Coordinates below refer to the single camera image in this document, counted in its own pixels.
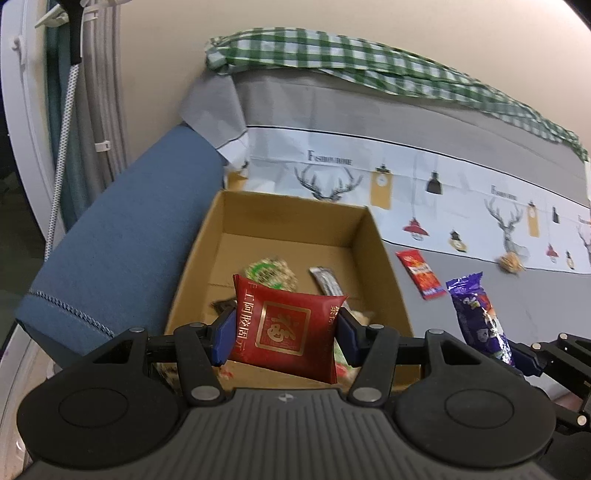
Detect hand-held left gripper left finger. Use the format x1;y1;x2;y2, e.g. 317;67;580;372
95;308;238;405

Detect round green snack packet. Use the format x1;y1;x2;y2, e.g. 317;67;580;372
244;257;298;291

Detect round brown cookie packet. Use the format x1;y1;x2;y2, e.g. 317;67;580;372
498;251;525;277

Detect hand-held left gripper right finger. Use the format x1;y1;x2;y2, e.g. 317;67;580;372
337;307;483;408

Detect black rod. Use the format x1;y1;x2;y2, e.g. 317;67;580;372
62;0;85;66

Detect grey printed bed sheet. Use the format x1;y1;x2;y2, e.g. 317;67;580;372
180;69;591;416

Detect cardboard box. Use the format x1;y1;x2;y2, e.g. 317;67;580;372
164;189;423;393

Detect small red snack packet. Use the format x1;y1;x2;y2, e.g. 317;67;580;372
396;249;446;301

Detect green checked cloth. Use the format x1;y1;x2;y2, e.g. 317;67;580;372
204;28;591;162

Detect white braided cable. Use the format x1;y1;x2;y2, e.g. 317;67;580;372
44;65;81;264

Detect green and red snack packet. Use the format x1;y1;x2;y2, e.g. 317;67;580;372
333;344;366;385

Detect white door frame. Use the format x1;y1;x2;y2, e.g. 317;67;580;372
0;0;63;296

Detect blue padded bed board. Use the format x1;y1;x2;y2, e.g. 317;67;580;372
14;124;227;370

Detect purple snack packet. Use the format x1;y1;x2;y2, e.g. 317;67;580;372
444;271;515;367

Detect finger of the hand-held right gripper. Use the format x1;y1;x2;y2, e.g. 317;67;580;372
512;332;591;393
547;393;591;437

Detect red pillow-shaped snack packet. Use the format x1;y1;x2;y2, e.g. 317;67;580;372
229;273;349;385

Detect grey curtain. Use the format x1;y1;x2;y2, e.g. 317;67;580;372
76;7;130;195

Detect silver snack bar packet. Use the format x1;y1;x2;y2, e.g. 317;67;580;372
308;266;346;297

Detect white bracket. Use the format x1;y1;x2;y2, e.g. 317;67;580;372
34;0;100;29

